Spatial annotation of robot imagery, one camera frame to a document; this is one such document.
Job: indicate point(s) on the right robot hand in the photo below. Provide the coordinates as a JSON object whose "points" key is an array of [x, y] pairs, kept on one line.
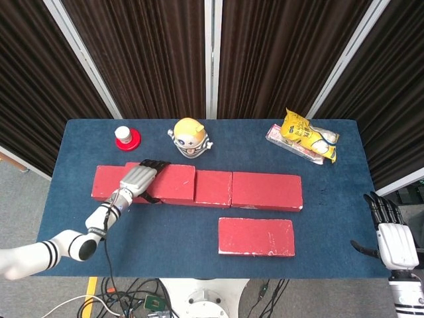
{"points": [[397, 246]]}

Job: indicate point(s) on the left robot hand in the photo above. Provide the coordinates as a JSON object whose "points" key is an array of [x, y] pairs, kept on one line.
{"points": [[137, 180]]}

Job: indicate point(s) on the red brick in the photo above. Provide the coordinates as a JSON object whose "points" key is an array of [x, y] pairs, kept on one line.
{"points": [[106, 182], [256, 236], [213, 189], [266, 190], [175, 183]]}

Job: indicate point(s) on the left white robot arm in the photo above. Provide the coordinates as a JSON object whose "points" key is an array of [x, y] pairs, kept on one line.
{"points": [[66, 246]]}

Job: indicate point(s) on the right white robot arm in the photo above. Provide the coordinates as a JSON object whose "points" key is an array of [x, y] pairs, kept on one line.
{"points": [[407, 295]]}

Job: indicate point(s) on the red round disc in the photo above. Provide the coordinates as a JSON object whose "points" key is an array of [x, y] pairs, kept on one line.
{"points": [[134, 143]]}

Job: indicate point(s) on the small white jar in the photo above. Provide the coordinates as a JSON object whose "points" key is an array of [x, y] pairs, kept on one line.
{"points": [[122, 134]]}

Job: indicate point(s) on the blue table cloth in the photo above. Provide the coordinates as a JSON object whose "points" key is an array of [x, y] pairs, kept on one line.
{"points": [[165, 238]]}

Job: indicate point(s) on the yellow striped plush toy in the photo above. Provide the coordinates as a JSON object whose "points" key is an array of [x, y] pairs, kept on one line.
{"points": [[189, 137]]}

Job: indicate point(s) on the yellow floor tape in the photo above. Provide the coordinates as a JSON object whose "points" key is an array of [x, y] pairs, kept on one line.
{"points": [[90, 288]]}

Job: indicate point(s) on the dark brown partition panel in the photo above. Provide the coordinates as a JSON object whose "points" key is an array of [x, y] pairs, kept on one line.
{"points": [[33, 83], [281, 56], [142, 59], [391, 99]]}

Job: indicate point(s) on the green circuit board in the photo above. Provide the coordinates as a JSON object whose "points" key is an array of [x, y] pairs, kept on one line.
{"points": [[154, 303]]}

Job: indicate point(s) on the white toothpaste box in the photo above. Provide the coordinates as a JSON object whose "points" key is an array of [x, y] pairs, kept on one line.
{"points": [[273, 134]]}

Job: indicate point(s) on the yellow snack bag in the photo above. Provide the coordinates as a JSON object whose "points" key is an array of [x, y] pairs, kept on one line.
{"points": [[298, 129]]}

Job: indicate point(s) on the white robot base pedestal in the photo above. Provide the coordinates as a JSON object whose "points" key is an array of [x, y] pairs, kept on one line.
{"points": [[202, 288]]}

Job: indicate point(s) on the white partition post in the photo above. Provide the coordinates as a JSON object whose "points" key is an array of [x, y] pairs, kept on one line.
{"points": [[348, 59], [85, 63], [212, 59]]}

